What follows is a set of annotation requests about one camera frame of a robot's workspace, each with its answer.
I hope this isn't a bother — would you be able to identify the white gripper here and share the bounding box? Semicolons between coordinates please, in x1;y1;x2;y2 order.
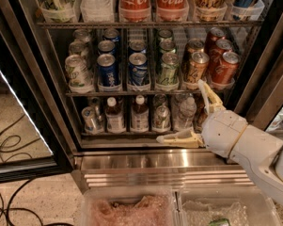
156;79;248;158

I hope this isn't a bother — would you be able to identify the blue pepsi can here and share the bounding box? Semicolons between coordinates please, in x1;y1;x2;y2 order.
97;54;119;87
128;53;148;86

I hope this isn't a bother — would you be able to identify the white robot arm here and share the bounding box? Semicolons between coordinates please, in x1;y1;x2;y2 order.
157;80;283;205

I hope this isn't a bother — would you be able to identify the brown can bottom right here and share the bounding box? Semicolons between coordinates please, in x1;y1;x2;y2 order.
196;108;207;130

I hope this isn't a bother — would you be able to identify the green can bottom middle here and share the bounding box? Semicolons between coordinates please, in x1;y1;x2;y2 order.
153;105;170;132

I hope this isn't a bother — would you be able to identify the red can front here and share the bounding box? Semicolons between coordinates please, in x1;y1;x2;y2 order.
212;52;240;85

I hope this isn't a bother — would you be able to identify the orange gold can front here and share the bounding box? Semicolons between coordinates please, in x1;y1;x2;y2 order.
184;51;210;84

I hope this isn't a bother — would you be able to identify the blue pepsi can second row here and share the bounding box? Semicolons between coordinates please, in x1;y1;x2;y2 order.
128;40;147;55

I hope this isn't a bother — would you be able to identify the silver can bottom left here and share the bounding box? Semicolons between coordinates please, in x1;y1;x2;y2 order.
81;106;103;134

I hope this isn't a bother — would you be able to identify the blue pepsi can left front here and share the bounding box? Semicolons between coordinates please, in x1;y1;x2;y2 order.
97;54;119;87

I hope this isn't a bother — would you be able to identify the gold bottle top shelf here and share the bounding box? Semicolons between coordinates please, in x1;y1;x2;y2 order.
195;0;227;22

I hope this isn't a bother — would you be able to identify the white green can front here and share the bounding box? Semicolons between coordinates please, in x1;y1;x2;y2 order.
65;55;91;88

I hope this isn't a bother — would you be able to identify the glass fridge door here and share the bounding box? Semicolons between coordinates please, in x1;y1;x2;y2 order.
0;8;72;184

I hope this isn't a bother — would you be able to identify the clear water bottle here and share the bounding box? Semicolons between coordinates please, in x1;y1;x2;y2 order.
173;95;197;131
80;0;115;23

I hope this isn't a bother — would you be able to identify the juice bottle white cap right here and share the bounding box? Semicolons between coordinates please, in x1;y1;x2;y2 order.
131;95;149;133

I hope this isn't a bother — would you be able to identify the juice bottle white cap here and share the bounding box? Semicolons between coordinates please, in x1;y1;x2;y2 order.
131;95;149;133
105;97;125;133

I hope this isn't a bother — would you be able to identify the clear bin with bubble wrap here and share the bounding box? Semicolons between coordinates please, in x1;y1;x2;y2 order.
177;186;282;226

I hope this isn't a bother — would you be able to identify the juice bottle white cap left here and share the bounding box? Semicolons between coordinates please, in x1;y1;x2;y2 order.
105;97;125;133

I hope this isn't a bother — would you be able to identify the red coca-cola bottle right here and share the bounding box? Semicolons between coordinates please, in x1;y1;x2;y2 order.
156;0;185;21

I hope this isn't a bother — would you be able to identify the red coca-cola bottle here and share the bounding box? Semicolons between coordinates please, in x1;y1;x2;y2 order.
156;0;185;21
119;0;150;22

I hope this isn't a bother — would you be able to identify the blue bottle top right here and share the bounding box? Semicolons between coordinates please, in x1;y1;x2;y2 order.
231;0;262;21

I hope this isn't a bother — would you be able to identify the clear bin with pink wrap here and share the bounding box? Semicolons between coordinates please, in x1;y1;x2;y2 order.
80;186;178;226

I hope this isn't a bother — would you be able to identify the red coca-cola bottle left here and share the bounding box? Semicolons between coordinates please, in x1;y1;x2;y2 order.
119;0;150;22

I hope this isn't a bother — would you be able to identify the clear water bottle top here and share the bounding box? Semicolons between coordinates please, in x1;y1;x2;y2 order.
80;0;115;23

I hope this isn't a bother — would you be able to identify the green white bottle top left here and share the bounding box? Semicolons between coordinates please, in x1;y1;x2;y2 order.
40;0;75;23

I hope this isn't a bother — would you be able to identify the black floor cable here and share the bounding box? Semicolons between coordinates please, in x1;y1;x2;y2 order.
0;94;73;226

